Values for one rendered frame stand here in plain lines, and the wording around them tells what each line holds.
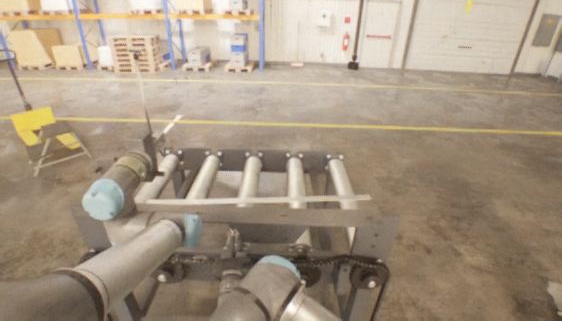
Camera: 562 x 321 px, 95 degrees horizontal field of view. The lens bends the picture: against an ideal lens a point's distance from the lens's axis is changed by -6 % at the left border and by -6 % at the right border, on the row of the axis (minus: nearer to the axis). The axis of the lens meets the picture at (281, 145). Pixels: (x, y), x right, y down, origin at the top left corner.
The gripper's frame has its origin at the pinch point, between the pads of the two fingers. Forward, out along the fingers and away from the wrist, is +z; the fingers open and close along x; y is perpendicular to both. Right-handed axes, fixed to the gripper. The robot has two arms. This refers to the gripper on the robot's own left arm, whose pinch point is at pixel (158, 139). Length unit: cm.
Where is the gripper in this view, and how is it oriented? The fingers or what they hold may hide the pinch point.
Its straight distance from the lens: 89.6
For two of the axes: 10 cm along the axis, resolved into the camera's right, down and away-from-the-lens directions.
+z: 0.1, -4.6, 8.9
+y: 10.0, 0.3, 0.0
